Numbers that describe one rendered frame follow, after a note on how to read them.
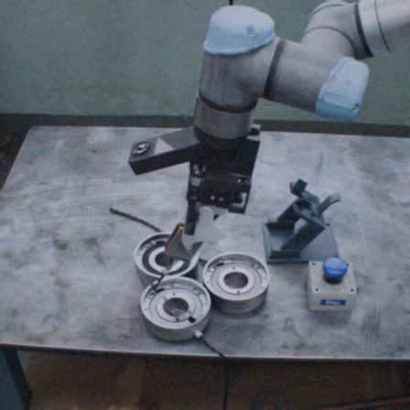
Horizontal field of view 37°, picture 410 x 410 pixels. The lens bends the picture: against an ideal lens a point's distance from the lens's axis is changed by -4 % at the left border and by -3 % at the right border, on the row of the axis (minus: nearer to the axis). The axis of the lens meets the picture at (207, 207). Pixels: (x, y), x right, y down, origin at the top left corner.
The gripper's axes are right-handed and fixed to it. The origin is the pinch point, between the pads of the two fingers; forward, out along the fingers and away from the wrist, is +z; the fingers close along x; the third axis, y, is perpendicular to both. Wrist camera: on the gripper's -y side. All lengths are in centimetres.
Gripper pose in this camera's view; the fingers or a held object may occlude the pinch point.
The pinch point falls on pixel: (185, 234)
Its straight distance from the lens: 93.7
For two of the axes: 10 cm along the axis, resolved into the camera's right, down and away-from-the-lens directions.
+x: 0.6, -6.6, 7.5
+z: -1.5, 7.4, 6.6
